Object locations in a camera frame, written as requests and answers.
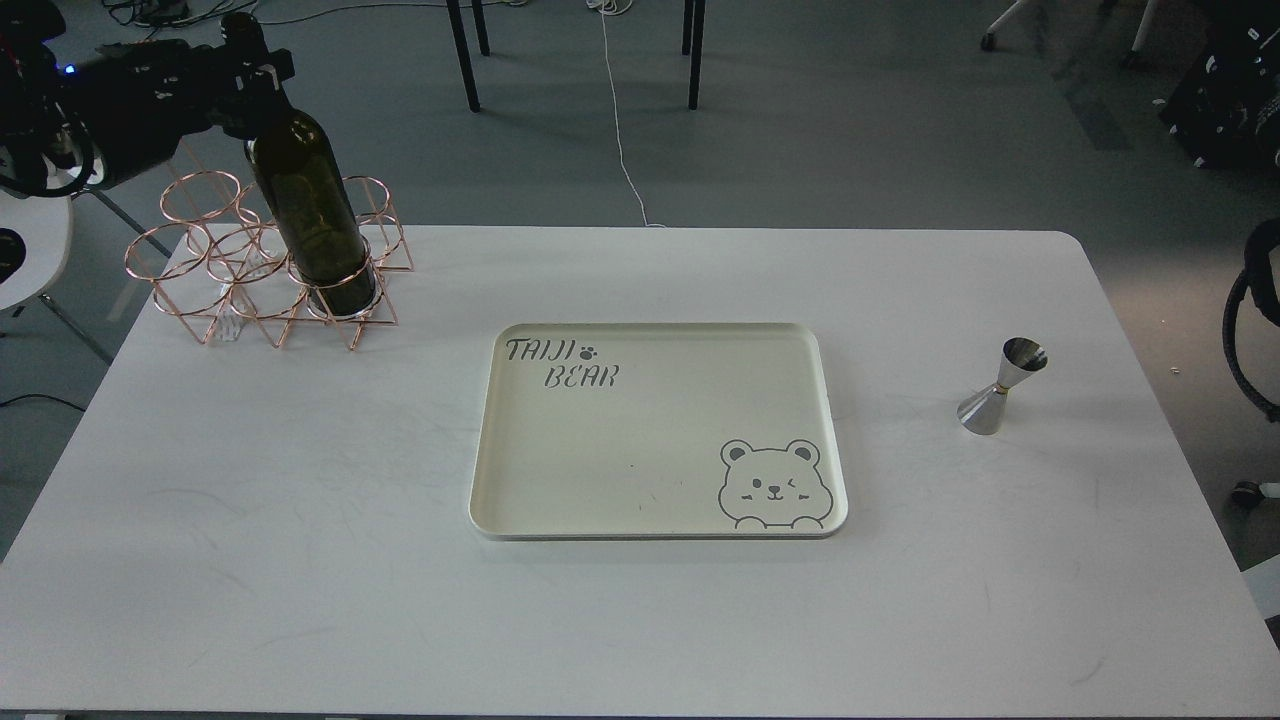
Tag black table legs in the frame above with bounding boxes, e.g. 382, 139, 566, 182
680, 0, 707, 111
445, 0, 492, 114

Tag dark green wine bottle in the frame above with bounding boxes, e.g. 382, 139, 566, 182
221, 12, 379, 319

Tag cream bear print tray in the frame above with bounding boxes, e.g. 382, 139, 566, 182
468, 323, 850, 541

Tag silver steel jigger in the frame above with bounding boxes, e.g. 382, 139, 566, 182
956, 337, 1048, 436

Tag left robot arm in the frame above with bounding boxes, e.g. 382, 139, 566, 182
1, 1, 294, 199

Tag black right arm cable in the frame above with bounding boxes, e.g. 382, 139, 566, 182
1222, 218, 1280, 423

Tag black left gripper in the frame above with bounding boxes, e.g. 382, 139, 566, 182
60, 26, 296, 190

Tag copper wire bottle rack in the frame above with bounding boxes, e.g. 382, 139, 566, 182
124, 142, 415, 351

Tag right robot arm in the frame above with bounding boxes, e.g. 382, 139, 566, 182
1198, 38, 1277, 168

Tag black table legs right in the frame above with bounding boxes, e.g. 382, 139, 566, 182
680, 0, 707, 111

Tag black case on floor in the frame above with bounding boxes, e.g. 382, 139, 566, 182
1158, 1, 1279, 167

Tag black table legs left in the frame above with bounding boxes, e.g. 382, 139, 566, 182
445, 0, 492, 114

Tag white floor cable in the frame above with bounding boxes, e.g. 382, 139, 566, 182
584, 0, 668, 229

